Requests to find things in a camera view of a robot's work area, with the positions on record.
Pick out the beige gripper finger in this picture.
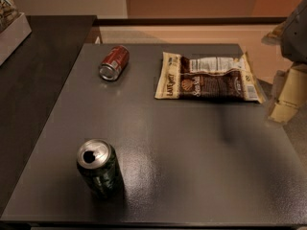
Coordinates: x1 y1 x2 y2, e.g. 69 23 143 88
268 63 307 124

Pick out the red coke can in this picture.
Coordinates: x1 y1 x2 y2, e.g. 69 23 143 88
99 45 130 81

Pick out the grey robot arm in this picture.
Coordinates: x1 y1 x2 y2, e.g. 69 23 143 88
268 0 307 124

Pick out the green soda can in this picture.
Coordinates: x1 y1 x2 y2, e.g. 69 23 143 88
77 139 123 198

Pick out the brown chip bag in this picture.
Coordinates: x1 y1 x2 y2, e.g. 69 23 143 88
154 52 265 104

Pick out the white box with snacks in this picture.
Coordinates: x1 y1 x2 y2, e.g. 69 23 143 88
0 0 32 65

